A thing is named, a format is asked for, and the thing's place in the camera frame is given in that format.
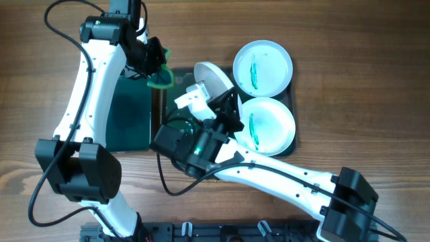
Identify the white plate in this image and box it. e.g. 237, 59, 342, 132
234, 97, 296, 156
193, 62, 234, 99
232, 40, 293, 97

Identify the left black cable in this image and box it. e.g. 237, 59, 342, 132
28, 0, 118, 238

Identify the green yellow scrub sponge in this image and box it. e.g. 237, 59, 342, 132
146, 64, 175, 89

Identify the dark green serving tray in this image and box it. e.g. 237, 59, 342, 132
159, 67, 298, 157

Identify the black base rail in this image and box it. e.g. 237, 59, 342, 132
79, 220, 320, 242

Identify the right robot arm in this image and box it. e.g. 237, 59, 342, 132
150, 89, 379, 241

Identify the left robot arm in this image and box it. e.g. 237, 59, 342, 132
35, 1, 167, 241

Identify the black cable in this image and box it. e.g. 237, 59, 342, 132
28, 0, 118, 238
156, 114, 409, 242

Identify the black water basin tray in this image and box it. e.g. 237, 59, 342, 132
105, 77, 152, 153

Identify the right black cable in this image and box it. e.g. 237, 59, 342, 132
156, 114, 409, 242

